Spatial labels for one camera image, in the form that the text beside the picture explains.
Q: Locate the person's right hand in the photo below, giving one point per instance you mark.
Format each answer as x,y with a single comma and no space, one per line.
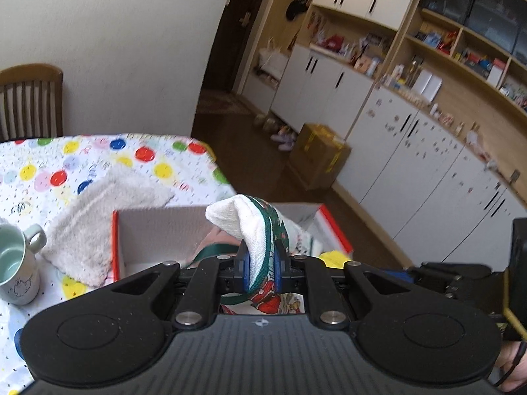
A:
516,364

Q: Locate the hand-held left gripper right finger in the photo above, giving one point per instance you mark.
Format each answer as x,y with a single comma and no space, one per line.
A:
280,267

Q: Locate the dark brown door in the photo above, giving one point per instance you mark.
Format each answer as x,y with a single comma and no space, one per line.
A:
230,49

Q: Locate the balloon print tablecloth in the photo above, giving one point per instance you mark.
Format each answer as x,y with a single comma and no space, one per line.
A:
136,173

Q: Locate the brown wooden chair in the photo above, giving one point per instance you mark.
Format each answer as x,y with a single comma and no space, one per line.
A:
33,98

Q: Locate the white box on shelf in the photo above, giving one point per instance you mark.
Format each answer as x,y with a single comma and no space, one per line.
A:
427,85

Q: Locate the brown cardboard carton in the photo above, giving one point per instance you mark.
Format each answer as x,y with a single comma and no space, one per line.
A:
319,152

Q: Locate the white green-trimmed festive cloth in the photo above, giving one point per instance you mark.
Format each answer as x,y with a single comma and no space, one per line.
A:
255,226

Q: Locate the beige fluffy towel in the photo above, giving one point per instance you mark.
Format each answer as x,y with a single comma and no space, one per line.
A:
94,222

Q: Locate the pale green mug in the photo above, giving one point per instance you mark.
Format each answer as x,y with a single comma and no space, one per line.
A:
16,263

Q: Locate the white wooden wall cabinet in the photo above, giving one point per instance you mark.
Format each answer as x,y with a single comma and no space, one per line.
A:
411,144

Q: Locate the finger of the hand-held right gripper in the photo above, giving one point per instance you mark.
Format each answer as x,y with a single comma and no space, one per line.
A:
401,275

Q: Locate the white tote bag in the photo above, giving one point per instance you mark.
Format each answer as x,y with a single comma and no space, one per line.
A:
272,59

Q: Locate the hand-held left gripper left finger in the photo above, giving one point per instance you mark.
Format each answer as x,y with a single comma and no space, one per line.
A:
243,267

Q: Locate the pile of shoes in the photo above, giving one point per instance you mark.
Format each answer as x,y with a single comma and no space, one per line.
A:
276,131

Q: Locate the red cardboard box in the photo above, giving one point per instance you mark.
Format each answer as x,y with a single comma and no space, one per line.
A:
164,234

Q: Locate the yellow soft item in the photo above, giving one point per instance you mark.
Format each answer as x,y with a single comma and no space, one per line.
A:
335,260

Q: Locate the black hanging bag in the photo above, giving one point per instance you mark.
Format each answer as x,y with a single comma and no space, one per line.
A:
297,6

